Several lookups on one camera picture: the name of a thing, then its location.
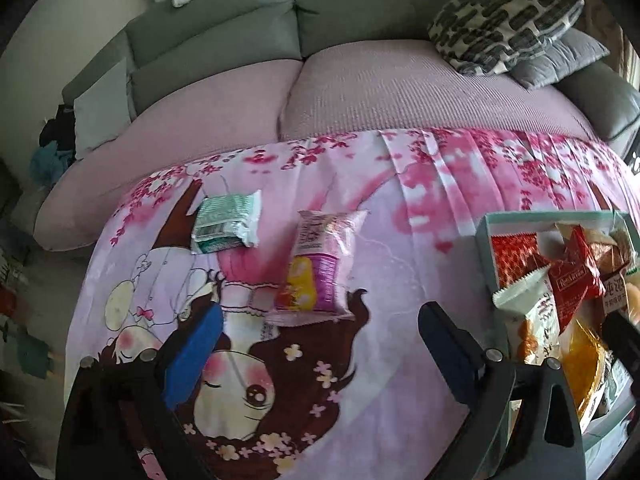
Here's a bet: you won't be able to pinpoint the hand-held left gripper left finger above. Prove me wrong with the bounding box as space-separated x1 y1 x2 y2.
55 305 224 480

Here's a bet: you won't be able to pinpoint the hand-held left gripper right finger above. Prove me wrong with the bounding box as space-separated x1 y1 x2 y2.
417 301 586 480

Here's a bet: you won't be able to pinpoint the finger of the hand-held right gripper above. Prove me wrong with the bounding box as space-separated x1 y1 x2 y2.
600 310 640 395

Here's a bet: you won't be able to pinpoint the yellow cake packet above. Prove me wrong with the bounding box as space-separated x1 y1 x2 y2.
559 319 609 422

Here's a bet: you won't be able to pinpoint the pale yellow jelly cup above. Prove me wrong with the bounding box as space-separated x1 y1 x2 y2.
626 282 640 327

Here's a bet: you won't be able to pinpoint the dark red biscuit packet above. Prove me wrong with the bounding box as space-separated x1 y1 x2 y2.
600 272 637 317

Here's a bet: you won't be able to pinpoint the small red bread packet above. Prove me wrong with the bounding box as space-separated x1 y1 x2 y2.
547 225 608 334

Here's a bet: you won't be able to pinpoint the white packet with orange print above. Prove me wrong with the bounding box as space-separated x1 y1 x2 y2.
492 267 568 367

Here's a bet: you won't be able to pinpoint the white tray with teal rim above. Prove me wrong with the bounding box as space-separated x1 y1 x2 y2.
475 210 640 480

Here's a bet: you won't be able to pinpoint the large red patterned packet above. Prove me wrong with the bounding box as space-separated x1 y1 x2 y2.
490 232 552 292

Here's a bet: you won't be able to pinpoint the teal striped snack packet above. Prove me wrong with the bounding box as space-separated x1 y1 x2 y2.
191 190 263 256

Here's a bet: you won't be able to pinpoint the purple and pink snack packet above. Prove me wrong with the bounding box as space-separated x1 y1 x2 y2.
265 210 371 329

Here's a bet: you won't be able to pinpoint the printed cartoon blanket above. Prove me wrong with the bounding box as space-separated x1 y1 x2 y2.
65 127 640 480

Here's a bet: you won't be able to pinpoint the teal cloth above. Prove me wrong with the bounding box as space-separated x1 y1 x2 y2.
30 142 77 187

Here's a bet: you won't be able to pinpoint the pale blue pillow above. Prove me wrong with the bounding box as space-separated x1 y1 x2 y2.
73 57 134 161

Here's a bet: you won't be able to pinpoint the pink sofa cover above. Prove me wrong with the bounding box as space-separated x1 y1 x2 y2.
35 40 601 253

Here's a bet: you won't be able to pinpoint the dark clothes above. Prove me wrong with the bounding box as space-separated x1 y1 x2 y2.
39 104 77 147

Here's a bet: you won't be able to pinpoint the grey pillow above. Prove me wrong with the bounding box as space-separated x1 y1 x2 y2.
510 27 612 91

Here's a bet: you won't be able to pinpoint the grey sofa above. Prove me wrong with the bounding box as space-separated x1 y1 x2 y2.
10 0 640 171

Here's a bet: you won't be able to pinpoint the black and white patterned pillow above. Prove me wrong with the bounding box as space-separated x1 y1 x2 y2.
427 0 586 77

